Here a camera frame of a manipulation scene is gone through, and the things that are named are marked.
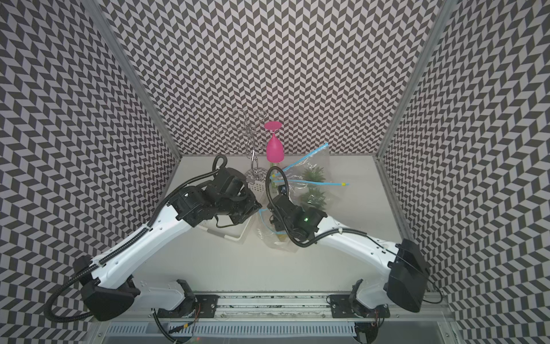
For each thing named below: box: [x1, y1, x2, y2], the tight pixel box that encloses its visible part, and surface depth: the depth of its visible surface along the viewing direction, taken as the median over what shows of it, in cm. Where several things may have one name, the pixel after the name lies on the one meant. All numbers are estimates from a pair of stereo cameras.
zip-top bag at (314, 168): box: [269, 142, 346, 186], surface depth 81 cm
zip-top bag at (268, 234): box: [255, 208, 300, 254], surface depth 77 cm
